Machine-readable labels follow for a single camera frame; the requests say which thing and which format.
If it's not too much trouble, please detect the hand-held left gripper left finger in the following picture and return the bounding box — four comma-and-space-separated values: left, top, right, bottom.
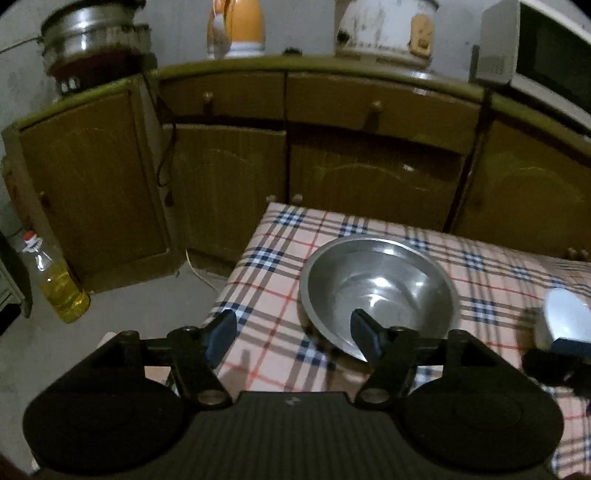
99, 308, 238, 409

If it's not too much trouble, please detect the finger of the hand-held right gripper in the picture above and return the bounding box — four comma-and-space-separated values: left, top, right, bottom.
523, 338, 591, 395

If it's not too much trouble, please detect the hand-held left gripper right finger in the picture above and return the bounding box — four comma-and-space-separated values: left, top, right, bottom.
350, 308, 481, 408

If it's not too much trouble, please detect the bluish white deep bowl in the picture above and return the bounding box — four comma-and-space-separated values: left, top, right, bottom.
534, 287, 591, 352

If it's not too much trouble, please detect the deep steel bowl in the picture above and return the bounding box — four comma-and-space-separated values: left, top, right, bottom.
298, 235, 459, 363

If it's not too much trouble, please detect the plaid tablecloth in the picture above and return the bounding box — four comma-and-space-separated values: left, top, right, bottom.
203, 202, 591, 480

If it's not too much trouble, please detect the cooking oil bottle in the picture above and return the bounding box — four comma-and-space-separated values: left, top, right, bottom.
21, 231, 91, 324

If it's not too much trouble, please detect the wooden kitchen cabinet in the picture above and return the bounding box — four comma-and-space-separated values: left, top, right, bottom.
0, 55, 591, 294

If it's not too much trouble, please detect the induction cooker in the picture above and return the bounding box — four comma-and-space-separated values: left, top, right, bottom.
48, 48, 151, 101

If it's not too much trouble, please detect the white microwave oven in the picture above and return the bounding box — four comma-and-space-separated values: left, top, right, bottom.
470, 0, 591, 115

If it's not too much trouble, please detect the orange electric kettle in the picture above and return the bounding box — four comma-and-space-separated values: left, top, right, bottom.
207, 0, 267, 60

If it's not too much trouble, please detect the white rice cooker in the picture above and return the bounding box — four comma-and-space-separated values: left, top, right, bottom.
333, 0, 439, 63

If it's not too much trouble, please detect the steel steamer pot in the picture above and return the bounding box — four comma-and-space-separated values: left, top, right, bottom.
37, 0, 153, 75

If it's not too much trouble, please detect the white floor cable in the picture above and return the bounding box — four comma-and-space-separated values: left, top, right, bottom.
185, 249, 219, 292

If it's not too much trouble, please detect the black cabinet cable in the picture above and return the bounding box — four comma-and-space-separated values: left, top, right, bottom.
145, 71, 176, 208

